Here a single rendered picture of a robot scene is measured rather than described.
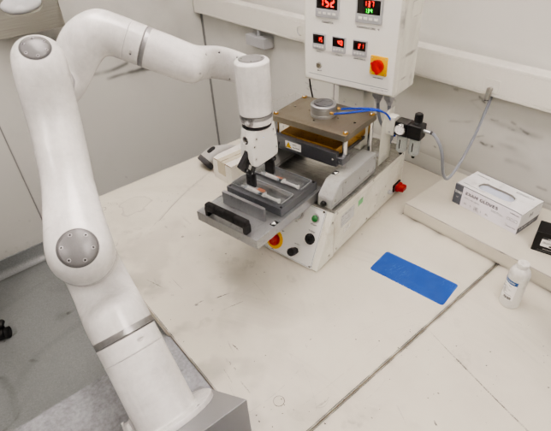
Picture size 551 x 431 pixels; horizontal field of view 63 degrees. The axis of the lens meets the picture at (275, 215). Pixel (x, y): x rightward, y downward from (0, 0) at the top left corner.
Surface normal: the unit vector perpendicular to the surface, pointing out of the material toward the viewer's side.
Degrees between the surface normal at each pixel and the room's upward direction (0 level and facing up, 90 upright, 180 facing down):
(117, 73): 90
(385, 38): 90
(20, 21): 90
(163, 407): 44
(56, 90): 85
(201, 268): 0
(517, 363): 0
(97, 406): 0
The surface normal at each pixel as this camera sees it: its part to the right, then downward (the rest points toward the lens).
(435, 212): -0.05, -0.80
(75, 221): 0.16, -0.62
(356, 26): -0.63, 0.49
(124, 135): 0.64, 0.44
